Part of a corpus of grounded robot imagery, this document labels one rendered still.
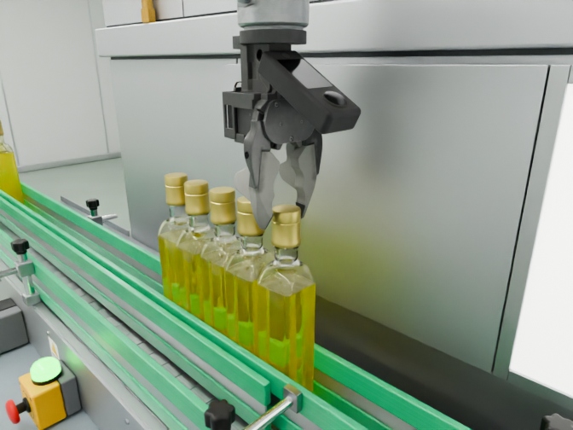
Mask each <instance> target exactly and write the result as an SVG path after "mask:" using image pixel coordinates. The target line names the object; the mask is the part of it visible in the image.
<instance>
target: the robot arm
mask: <svg viewBox="0 0 573 430"><path fill-rule="evenodd" d="M237 19H238V26H239V27H240V28H244V30H242V31H240V36H232V38H233V49H240V69H241V81H239V82H236V83H235V85H234V90H233V91H222V94H223V128H224V137H227V138H230V139H234V141H235V142H238V143H243V144H244V156H245V160H246V168H245V169H243V170H241V171H238V172H236V174H235V176H234V186H235V188H236V189H237V190H238V191H239V192H240V193H241V194H242V195H244V196H245V197H246V198H247V199H248V200H249V201H250V202H251V206H252V212H253V215H254V218H255V220H256V222H257V224H258V227H259V228H260V229H261V230H266V228H267V226H268V225H269V222H270V221H271V219H272V217H273V216H274V213H273V212H272V202H273V199H274V197H275V193H274V181H275V178H276V176H277V174H278V172H279V173H280V175H281V178H282V179H283V180H284V181H285V182H286V183H288V184H289V185H291V186H292V187H293V188H295V189H296V190H297V202H296V206H299V207H300V209H301V218H304V216H305V213H306V211H307V208H308V206H309V203H310V199H311V196H312V194H313V192H314V188H315V182H316V177H317V175H318V174H319V170H320V164H321V154H322V135H321V134H323V135H324V134H329V133H334V132H339V131H347V130H351V129H353V128H354V127H355V125H356V122H357V120H358V119H359V117H360V115H361V109H360V108H359V107H358V106H357V105H356V104H355V103H354V102H353V101H352V100H351V99H350V98H349V97H347V96H346V95H345V94H344V93H343V92H342V91H341V90H339V89H338V88H337V87H336V86H335V85H334V84H332V83H331V82H330V81H329V80H328V79H327V78H325V77H324V76H323V75H322V74H321V73H320V72H319V71H317V70H316V69H315V68H314V67H313V66H312V65H311V64H309V63H308V62H307V61H306V60H305V59H304V58H303V57H302V56H301V55H300V54H299V53H298V52H297V51H295V50H292V45H300V44H307V31H305V30H304V28H305V27H307V26H308V25H309V21H310V0H237ZM238 83H241V87H236V85H237V84H238ZM227 106H228V119H227ZM228 125H229V128H228ZM283 143H286V161H285V162H283V163H281V164H280V161H278V159H276V157H275V156H274V155H273V154H272V153H271V152H270V150H271V149H275V150H280V149H281V147H282V145H283Z"/></svg>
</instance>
